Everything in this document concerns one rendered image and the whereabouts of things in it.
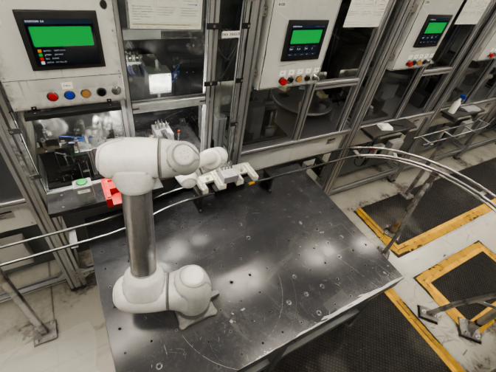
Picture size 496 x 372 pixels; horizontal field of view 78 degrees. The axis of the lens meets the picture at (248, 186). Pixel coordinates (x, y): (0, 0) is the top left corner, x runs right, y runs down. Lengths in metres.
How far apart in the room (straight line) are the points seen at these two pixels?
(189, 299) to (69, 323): 1.21
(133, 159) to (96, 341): 1.52
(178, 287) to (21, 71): 1.00
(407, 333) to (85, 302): 2.25
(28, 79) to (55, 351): 1.57
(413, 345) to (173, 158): 2.18
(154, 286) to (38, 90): 0.88
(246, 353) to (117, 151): 0.99
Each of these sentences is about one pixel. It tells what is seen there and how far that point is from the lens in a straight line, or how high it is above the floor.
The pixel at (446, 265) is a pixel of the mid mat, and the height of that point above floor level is 0.01.
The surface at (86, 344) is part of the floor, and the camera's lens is 2.31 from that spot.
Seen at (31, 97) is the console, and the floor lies 1.43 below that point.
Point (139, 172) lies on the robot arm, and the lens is 1.01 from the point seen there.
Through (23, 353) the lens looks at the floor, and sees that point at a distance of 2.41.
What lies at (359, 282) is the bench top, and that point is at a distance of 1.83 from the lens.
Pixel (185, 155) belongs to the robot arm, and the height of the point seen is 1.50.
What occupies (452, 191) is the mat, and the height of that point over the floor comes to 0.01.
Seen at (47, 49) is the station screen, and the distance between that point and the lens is 1.39.
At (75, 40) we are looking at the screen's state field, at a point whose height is 1.64.
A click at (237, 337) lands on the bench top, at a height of 0.68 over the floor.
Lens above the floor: 2.09
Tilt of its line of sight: 43 degrees down
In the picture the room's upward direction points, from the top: 11 degrees clockwise
